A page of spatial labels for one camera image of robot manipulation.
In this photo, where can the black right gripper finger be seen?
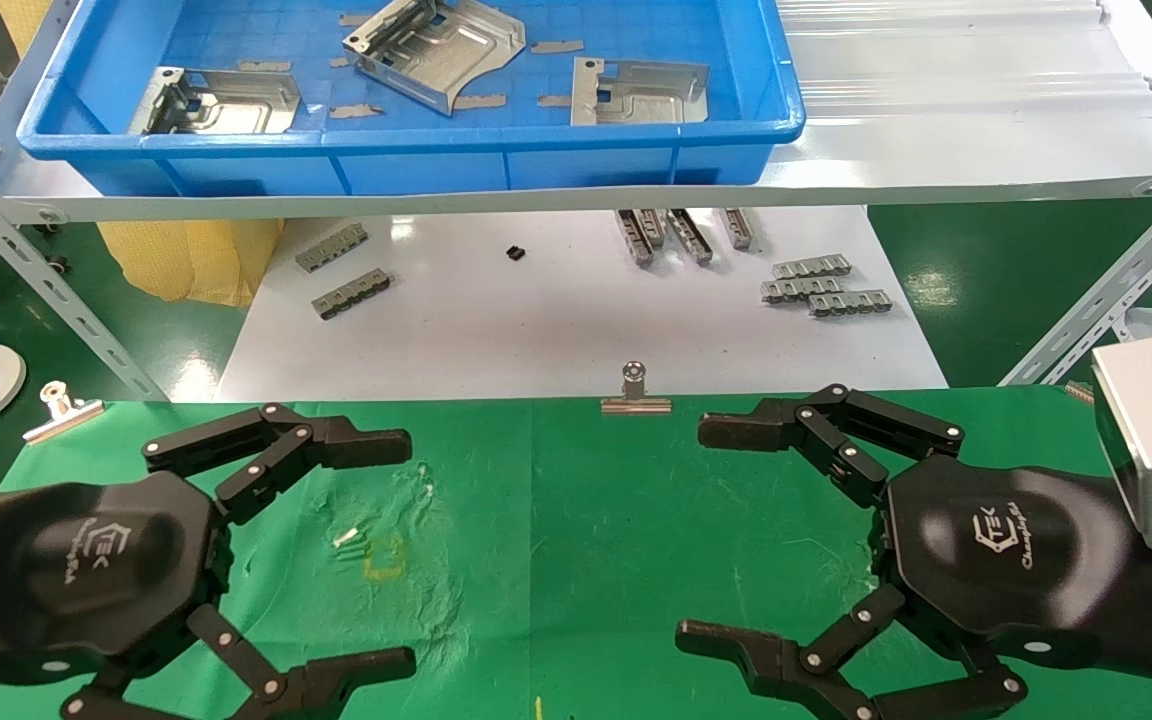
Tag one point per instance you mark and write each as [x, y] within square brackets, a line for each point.
[736, 648]
[746, 430]

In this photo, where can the white shelf panel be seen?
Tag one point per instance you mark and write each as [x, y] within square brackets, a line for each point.
[936, 150]

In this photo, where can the grey comb-shaped metal part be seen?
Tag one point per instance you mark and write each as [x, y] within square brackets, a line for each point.
[739, 228]
[331, 248]
[690, 237]
[796, 290]
[634, 240]
[812, 267]
[851, 303]
[653, 227]
[351, 295]

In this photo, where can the yellow bag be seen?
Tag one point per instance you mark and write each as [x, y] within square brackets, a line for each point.
[186, 260]

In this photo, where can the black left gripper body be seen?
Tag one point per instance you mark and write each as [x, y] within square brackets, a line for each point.
[86, 570]

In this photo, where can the silver binder clip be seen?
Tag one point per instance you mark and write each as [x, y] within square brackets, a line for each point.
[61, 420]
[635, 405]

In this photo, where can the stamped sheet metal part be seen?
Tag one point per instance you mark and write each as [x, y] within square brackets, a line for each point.
[456, 55]
[636, 105]
[236, 105]

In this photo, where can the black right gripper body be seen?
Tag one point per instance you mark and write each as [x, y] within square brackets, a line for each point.
[1006, 560]

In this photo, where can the black caster wheel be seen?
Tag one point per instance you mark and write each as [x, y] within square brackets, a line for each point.
[56, 264]

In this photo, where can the blue plastic bin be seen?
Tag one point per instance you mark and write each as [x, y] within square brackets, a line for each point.
[436, 165]

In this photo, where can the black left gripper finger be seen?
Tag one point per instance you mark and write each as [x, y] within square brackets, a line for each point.
[356, 445]
[356, 672]

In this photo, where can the perforated steel angle leg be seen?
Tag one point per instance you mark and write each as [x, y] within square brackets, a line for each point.
[36, 280]
[1106, 300]

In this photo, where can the white floor board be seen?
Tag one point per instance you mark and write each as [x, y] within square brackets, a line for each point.
[536, 320]

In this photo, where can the green table cloth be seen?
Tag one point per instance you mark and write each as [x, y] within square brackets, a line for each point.
[586, 520]

